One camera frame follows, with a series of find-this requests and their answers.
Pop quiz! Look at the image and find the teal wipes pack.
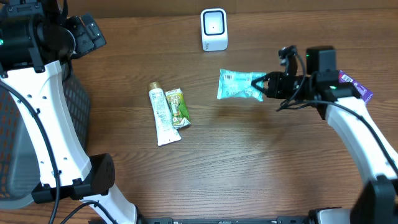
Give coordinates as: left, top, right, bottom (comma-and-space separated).
217, 69, 266, 102

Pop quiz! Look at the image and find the green yellow snack pack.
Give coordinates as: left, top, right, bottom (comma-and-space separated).
165, 88, 191, 129

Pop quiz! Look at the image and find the purple pad package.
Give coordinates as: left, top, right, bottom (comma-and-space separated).
339, 70, 374, 104

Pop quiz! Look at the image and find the white tube gold cap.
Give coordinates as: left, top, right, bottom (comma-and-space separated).
149, 82, 181, 146

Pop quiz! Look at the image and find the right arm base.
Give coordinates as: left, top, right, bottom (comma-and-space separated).
308, 207, 351, 224

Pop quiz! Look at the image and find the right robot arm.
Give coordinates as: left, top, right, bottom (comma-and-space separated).
251, 45, 397, 223

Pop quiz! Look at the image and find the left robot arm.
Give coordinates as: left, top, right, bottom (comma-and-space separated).
1, 1, 139, 223

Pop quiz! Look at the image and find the grey plastic basket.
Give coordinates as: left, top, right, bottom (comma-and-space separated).
1, 63, 91, 210

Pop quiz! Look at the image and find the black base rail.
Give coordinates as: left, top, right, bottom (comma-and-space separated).
137, 216, 313, 224

